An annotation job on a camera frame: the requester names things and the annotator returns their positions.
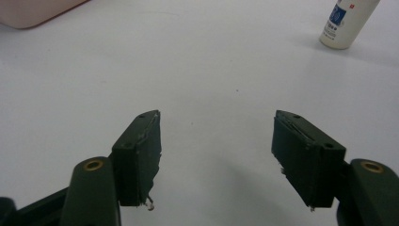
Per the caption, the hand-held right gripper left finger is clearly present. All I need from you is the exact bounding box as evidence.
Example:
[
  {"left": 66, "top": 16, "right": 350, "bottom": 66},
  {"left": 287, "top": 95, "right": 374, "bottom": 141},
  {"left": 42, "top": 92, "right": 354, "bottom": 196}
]
[{"left": 111, "top": 109, "right": 163, "bottom": 212}]

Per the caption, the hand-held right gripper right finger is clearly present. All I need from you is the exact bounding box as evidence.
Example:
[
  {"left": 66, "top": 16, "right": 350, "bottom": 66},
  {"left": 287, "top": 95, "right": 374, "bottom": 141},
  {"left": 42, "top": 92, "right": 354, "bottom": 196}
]
[{"left": 271, "top": 109, "right": 347, "bottom": 212}]

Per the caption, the white bottle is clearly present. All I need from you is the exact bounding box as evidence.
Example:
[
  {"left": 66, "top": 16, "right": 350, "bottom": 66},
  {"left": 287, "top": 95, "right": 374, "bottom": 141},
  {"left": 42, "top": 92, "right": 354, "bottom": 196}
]
[{"left": 318, "top": 0, "right": 382, "bottom": 51}]

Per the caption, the pink storage box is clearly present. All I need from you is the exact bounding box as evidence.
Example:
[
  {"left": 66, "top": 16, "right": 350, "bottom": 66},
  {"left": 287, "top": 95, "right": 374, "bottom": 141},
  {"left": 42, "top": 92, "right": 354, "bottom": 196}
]
[{"left": 0, "top": 0, "right": 90, "bottom": 30}]

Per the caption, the white table sheet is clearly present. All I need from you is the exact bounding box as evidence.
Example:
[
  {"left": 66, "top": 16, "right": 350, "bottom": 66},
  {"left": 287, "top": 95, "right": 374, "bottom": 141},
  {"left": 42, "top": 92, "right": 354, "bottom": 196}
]
[{"left": 0, "top": 0, "right": 399, "bottom": 226}]

